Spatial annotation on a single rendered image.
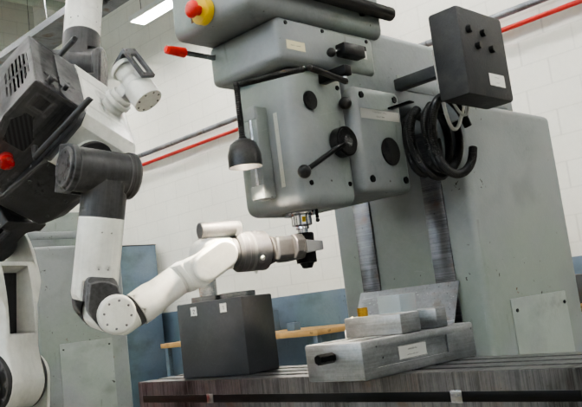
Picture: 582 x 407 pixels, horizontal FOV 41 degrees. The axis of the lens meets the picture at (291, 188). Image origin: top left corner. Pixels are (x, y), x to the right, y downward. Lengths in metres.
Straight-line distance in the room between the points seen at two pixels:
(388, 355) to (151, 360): 7.73
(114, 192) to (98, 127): 0.17
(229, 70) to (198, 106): 7.10
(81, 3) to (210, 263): 0.77
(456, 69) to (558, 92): 4.38
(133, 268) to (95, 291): 7.55
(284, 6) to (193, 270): 0.61
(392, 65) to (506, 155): 0.40
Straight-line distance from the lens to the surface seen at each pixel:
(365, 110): 1.87
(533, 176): 2.26
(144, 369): 9.09
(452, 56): 1.82
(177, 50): 1.80
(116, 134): 1.69
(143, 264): 9.17
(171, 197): 9.25
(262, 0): 1.71
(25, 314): 1.92
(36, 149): 1.68
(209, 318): 1.97
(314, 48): 1.79
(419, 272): 2.05
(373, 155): 1.85
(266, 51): 1.74
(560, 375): 1.34
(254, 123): 1.74
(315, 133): 1.75
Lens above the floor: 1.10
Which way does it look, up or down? 9 degrees up
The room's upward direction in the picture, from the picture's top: 7 degrees counter-clockwise
